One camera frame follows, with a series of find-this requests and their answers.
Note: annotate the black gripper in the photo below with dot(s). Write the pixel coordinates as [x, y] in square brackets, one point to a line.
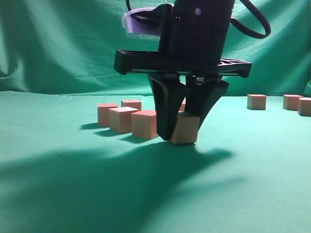
[193, 34]

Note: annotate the pink cube column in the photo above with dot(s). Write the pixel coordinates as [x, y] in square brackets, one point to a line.
[291, 102]
[103, 113]
[304, 106]
[256, 101]
[120, 119]
[186, 129]

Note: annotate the pink cube with pen marks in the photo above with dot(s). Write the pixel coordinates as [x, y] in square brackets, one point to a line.
[137, 104]

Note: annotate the green cloth backdrop and cover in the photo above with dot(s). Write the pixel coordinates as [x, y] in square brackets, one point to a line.
[249, 172]

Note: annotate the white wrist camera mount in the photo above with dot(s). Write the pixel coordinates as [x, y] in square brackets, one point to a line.
[139, 30]

